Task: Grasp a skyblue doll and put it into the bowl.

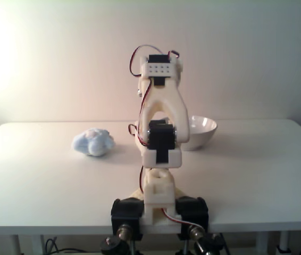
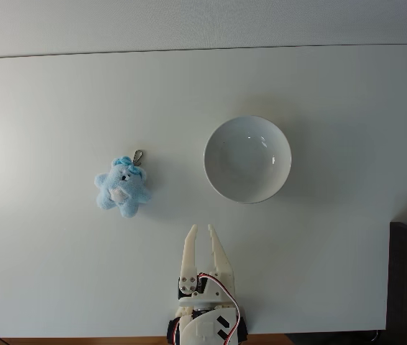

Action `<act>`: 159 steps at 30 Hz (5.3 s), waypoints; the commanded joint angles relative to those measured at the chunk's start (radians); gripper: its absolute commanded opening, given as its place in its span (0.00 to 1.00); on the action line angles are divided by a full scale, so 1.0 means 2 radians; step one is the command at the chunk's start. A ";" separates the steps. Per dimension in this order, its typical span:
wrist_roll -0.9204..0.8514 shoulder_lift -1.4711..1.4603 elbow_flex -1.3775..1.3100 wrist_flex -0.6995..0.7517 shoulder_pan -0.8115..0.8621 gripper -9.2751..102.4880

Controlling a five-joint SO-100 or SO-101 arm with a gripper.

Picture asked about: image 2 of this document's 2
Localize skyblue plush bear doll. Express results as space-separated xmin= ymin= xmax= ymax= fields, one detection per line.
xmin=93 ymin=149 xmax=153 ymax=219

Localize white ceramic bowl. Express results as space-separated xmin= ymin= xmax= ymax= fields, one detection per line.
xmin=203 ymin=115 xmax=293 ymax=205

